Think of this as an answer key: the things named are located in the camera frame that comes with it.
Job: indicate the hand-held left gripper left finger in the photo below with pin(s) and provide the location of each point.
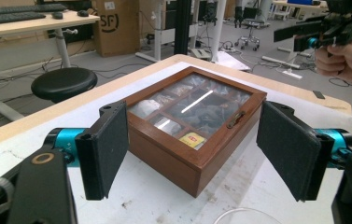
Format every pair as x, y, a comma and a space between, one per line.
108, 149

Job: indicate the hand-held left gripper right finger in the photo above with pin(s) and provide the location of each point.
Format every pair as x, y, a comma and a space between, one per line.
288, 149

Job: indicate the wooden box with glass lid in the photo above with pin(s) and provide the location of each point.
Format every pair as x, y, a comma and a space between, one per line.
170, 155

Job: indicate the white desk with crate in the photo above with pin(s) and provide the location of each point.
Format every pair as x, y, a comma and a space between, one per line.
284, 62

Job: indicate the blue plastic crate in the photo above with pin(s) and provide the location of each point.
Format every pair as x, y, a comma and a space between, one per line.
299, 1

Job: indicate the office chair with chrome base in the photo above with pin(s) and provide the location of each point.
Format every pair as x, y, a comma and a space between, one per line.
249, 39

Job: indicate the black round stool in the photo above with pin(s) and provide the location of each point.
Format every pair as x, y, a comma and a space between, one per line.
63, 82

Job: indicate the brown cardboard box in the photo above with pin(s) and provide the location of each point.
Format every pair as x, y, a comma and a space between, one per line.
117, 31

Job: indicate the black computer mouse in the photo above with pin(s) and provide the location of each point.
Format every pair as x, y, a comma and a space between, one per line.
83, 13
57, 15

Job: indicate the light wooden desk white legs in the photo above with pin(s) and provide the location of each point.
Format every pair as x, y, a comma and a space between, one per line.
33, 26

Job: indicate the black keyboard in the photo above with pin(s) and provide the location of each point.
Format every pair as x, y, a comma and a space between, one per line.
30, 8
8, 18

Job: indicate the white metal post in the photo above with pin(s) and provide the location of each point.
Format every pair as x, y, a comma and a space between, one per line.
218, 31

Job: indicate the black metal post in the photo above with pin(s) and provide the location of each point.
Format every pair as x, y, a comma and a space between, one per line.
183, 28

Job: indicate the desk with white frame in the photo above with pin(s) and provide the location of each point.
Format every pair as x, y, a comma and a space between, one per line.
158, 31

